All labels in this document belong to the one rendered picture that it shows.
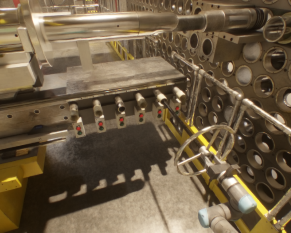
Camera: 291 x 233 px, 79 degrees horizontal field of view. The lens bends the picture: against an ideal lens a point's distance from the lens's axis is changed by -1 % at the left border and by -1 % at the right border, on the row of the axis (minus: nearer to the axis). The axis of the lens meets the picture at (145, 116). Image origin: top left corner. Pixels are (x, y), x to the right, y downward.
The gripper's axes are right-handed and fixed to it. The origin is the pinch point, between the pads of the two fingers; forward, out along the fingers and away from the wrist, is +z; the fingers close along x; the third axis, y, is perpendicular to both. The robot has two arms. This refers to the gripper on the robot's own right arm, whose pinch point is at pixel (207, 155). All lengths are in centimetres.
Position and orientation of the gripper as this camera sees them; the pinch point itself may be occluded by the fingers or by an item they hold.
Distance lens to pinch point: 107.1
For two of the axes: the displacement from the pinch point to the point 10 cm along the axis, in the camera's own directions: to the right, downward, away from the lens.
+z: -3.3, -5.6, 7.6
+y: -2.4, 8.3, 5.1
